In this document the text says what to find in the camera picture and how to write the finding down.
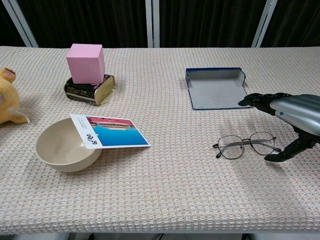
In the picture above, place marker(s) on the blue folding glasses case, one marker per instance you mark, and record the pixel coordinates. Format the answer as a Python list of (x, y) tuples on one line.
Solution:
[(216, 91)]

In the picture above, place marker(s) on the black gold tin can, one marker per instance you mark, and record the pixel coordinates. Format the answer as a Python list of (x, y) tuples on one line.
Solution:
[(92, 91)]

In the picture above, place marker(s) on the black curtain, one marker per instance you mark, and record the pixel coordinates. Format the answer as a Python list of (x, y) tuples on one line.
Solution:
[(87, 22)]

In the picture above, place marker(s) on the thin black-framed eyeglasses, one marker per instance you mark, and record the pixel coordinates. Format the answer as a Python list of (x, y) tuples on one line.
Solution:
[(246, 147)]

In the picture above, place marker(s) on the pink foam cube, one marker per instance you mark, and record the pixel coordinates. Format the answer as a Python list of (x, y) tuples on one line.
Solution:
[(85, 63)]

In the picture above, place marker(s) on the yellow plush toy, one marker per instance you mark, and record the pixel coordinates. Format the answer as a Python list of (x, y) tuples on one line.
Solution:
[(7, 100)]

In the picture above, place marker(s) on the beige waffle tablecloth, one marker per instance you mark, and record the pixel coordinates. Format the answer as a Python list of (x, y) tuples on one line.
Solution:
[(160, 175)]

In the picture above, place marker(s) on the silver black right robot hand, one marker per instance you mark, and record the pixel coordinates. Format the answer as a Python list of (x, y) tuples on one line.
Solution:
[(295, 110)]

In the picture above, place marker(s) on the blue red picture postcard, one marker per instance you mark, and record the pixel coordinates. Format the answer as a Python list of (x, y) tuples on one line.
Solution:
[(115, 132)]

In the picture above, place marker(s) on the grey metal frame post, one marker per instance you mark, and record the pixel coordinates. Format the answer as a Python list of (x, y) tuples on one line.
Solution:
[(152, 22), (21, 22), (262, 23)]

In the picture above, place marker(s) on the beige bowl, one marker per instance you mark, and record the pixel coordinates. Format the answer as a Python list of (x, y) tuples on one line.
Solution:
[(63, 147)]

